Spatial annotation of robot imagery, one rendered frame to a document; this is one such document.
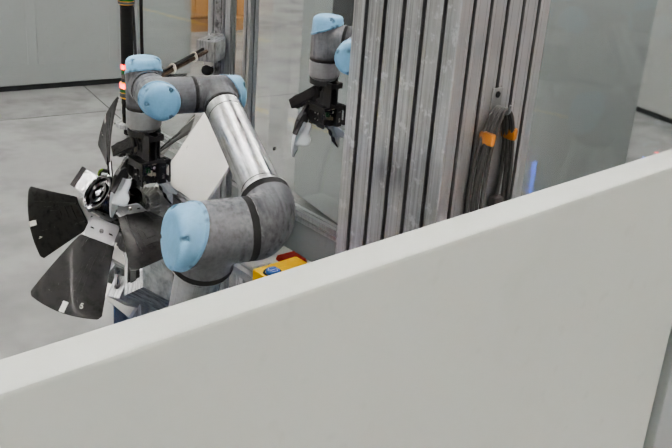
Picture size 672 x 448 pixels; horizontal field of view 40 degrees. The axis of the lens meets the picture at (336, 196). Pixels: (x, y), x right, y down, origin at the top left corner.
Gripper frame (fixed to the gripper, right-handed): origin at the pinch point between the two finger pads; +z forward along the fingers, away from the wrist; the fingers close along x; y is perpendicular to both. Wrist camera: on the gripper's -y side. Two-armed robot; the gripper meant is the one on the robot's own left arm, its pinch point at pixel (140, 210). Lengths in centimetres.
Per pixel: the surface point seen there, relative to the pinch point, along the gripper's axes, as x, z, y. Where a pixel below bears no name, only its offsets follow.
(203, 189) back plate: 53, 25, -55
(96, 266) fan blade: 14, 40, -51
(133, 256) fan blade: 15.2, 28.3, -31.3
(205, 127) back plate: 64, 11, -72
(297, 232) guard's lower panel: 95, 52, -59
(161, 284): 29, 45, -41
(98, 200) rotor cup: 19, 22, -57
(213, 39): 76, -14, -85
